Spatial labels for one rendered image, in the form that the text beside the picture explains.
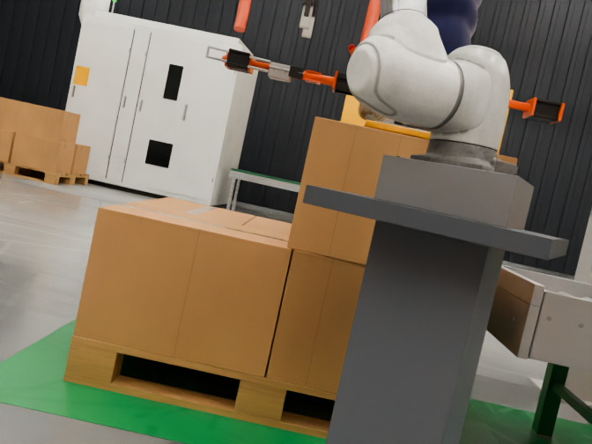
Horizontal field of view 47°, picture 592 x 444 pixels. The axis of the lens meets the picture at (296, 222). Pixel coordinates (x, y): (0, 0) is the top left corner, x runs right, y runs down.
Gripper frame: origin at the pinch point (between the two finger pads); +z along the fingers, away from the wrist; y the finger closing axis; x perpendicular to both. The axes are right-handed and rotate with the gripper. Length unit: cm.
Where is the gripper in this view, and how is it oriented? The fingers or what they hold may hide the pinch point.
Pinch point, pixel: (305, 29)
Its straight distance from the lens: 225.1
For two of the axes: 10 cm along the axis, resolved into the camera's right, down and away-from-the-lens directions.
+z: -2.1, 9.7, 0.7
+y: 0.7, -0.6, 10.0
